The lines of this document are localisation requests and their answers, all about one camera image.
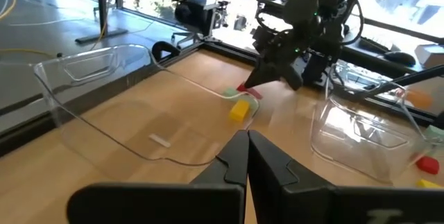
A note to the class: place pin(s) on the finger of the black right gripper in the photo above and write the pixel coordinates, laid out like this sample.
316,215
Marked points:
293,78
263,75

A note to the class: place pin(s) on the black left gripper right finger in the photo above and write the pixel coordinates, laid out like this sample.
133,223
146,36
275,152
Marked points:
295,199

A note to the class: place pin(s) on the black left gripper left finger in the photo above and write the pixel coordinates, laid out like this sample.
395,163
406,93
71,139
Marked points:
208,199

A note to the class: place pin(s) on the red wedge block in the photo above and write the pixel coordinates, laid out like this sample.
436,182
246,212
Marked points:
251,92

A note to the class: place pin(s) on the yellow rectangular block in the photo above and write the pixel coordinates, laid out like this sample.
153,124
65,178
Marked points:
428,184
239,111

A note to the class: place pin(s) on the red rectangular block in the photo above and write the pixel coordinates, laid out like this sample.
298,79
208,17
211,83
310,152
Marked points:
428,165

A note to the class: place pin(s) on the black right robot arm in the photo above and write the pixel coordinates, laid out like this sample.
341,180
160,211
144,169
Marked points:
312,5

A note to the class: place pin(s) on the computer keyboard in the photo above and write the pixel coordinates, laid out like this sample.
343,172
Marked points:
374,44

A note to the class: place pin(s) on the clear plastic bin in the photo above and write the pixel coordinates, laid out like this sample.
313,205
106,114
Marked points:
364,137
86,68

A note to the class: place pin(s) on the black office chair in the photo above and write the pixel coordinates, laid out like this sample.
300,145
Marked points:
189,14

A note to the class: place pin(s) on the black table clamp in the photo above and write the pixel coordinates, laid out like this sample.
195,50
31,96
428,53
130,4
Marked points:
163,45

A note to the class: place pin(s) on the black computer mouse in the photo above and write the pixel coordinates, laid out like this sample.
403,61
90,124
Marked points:
399,58

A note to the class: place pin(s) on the white box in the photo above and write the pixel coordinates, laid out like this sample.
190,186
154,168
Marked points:
430,54

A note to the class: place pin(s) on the black table edge frame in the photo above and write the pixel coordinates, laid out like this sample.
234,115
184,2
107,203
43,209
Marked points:
225,51

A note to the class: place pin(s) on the black diagonal frame strut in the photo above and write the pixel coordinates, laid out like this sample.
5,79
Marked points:
416,76

